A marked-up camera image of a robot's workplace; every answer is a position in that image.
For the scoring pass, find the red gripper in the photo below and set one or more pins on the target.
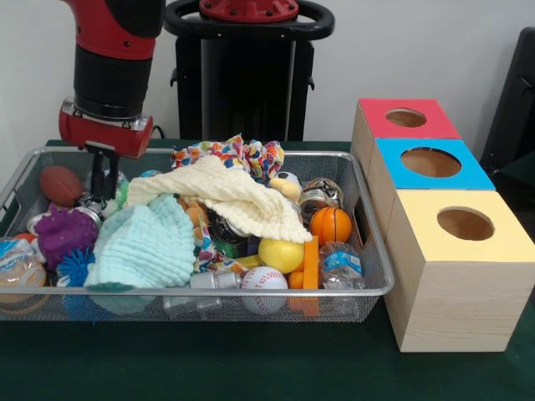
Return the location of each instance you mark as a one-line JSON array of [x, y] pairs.
[[104, 133]]

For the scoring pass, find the brown toy football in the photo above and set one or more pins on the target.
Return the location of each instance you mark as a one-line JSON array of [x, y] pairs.
[[60, 186]]

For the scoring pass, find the clear plastic bottle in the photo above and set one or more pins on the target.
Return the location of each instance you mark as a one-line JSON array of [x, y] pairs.
[[16, 255]]

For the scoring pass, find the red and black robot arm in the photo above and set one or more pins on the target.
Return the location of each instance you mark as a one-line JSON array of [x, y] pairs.
[[113, 75]]

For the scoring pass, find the red round robot base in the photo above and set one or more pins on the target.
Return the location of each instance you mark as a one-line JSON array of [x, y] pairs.
[[251, 10]]

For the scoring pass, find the silver mesh bin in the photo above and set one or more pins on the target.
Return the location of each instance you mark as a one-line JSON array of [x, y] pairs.
[[355, 307]]

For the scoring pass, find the wooden box with three holes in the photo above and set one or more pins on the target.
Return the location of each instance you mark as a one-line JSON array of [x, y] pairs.
[[451, 309]]

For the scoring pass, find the purple spiky rubber toy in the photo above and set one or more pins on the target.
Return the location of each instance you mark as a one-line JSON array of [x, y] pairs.
[[67, 238]]

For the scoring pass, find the mint waffle cloth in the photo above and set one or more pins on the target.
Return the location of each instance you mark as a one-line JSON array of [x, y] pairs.
[[146, 246]]

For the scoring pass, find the cream waffle cloth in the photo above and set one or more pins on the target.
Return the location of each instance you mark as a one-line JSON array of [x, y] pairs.
[[234, 196]]

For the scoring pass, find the colourful patterned cloth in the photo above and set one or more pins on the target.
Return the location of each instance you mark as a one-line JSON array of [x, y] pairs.
[[259, 156]]

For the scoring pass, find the white toy baseball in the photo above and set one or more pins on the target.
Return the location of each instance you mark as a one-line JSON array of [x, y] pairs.
[[263, 279]]

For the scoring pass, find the yellow ball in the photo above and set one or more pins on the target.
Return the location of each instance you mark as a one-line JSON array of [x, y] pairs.
[[280, 255]]

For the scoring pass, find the orange toy basketball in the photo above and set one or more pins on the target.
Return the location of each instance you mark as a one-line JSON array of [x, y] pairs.
[[330, 225]]

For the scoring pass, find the small clear water bottle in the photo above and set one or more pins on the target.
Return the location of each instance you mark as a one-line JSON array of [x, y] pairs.
[[340, 263]]

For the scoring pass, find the dark green side tablecloth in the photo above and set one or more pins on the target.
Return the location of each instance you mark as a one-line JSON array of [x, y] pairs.
[[520, 171]]

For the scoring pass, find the black chair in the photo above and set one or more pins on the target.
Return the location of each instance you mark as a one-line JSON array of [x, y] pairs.
[[514, 104]]

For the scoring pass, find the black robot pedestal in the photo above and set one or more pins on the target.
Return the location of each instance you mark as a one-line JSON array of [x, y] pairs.
[[251, 83]]

